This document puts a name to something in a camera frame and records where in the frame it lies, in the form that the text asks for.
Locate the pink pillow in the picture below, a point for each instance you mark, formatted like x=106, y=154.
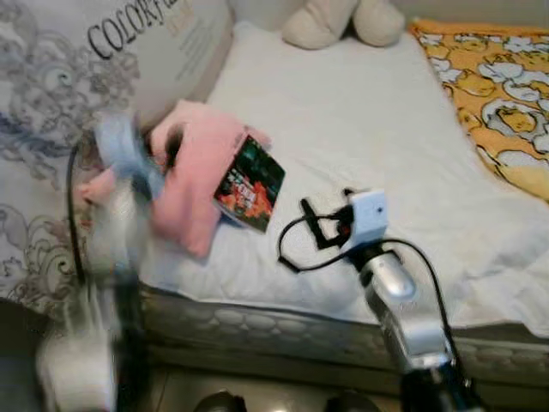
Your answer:
x=197, y=172

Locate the dark green red book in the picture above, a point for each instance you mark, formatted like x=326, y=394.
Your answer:
x=249, y=184

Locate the yellow cartoon egg blanket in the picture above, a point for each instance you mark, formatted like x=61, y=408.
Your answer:
x=497, y=94

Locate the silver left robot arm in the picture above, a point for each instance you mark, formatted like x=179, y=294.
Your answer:
x=103, y=283

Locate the white quilted mattress pad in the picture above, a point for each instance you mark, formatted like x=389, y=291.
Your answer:
x=386, y=146

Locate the grey quilted mattress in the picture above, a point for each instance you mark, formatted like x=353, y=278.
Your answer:
x=283, y=330

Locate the grey ornament print duvet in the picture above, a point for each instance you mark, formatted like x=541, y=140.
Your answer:
x=60, y=94

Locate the dark right robot foot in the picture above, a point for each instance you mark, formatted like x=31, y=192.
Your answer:
x=353, y=402

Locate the beige plush toy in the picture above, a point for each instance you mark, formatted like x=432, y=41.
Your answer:
x=317, y=26

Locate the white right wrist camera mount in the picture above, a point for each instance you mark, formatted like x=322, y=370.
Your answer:
x=369, y=215

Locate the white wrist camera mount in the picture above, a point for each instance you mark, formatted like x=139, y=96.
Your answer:
x=369, y=215
x=124, y=154

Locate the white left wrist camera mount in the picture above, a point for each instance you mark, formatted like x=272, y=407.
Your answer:
x=124, y=154

